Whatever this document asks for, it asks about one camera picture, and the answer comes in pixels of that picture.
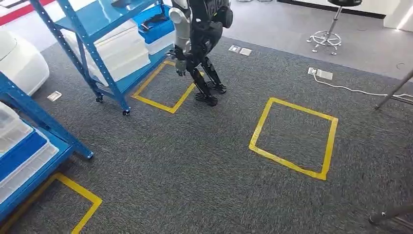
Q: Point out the blue rack with white sheets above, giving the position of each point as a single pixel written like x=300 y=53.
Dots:
x=96 y=22

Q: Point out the black stool with chrome base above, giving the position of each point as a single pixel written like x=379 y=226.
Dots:
x=345 y=2

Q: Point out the black humanoid robot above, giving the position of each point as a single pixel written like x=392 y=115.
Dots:
x=206 y=35

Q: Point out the white plastic sheet stack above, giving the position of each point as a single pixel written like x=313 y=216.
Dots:
x=122 y=55

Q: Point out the white cabinet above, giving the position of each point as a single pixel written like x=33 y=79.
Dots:
x=400 y=16

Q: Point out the blue rack with stacked bins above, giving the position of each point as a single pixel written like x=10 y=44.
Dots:
x=32 y=109

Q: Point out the black plastic part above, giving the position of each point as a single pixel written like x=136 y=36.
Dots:
x=155 y=21

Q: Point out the blue plastic bin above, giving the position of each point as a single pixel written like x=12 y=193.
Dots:
x=158 y=32

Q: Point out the yellow floor tape square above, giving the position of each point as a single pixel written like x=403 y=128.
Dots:
x=84 y=193
x=155 y=104
x=261 y=129

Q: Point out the steel table leg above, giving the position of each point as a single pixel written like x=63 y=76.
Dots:
x=393 y=90

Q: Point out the white rounded housing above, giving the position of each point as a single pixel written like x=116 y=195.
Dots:
x=22 y=64

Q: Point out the bystander robot grey hand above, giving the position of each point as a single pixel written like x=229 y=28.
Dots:
x=181 y=67

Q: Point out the grey floor outlet plate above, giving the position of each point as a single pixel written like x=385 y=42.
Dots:
x=234 y=49
x=321 y=74
x=54 y=96
x=245 y=51

